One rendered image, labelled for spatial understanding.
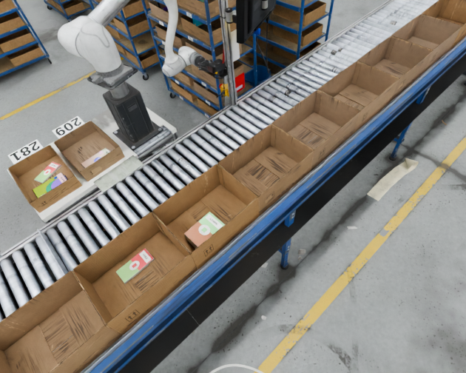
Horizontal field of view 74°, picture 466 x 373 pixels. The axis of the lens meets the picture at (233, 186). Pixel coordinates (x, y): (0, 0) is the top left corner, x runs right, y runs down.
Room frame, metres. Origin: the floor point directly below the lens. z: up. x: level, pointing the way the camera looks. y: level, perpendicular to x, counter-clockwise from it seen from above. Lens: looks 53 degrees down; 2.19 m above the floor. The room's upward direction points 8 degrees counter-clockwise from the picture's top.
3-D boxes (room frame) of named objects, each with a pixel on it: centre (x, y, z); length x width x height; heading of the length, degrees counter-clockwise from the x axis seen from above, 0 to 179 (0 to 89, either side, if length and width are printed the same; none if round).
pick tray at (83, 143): (1.52, 0.90, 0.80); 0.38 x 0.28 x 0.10; 38
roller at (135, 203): (1.05, 0.55, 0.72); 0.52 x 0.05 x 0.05; 36
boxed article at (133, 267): (0.61, 0.49, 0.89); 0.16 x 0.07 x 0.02; 127
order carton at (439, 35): (1.94, -1.44, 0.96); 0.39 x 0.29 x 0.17; 126
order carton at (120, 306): (0.56, 0.45, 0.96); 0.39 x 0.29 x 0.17; 126
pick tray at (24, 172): (1.33, 1.15, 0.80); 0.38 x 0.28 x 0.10; 36
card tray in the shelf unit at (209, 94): (2.59, 0.00, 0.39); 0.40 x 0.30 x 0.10; 36
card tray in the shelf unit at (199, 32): (2.59, 0.00, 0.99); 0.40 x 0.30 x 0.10; 33
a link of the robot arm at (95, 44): (1.69, 0.61, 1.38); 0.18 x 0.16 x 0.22; 50
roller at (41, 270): (0.70, 1.03, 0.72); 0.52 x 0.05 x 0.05; 36
